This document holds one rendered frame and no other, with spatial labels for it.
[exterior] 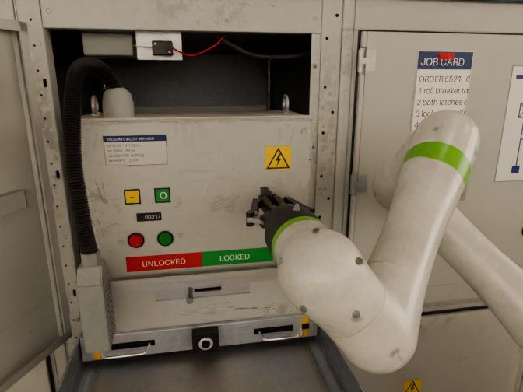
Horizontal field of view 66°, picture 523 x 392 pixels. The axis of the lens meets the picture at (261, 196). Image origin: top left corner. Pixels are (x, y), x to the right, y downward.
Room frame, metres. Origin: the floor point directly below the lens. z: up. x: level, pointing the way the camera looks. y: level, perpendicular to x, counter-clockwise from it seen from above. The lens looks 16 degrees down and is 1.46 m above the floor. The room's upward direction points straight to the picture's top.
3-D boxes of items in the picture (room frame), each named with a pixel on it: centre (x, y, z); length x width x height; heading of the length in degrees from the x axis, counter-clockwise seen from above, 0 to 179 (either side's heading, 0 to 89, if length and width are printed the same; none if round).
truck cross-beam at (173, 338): (0.83, 0.13, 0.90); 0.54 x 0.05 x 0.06; 100
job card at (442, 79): (1.04, -0.45, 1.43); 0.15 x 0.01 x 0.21; 100
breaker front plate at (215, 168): (0.82, 0.13, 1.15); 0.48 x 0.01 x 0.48; 100
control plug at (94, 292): (0.71, 0.33, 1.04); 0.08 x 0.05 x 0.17; 10
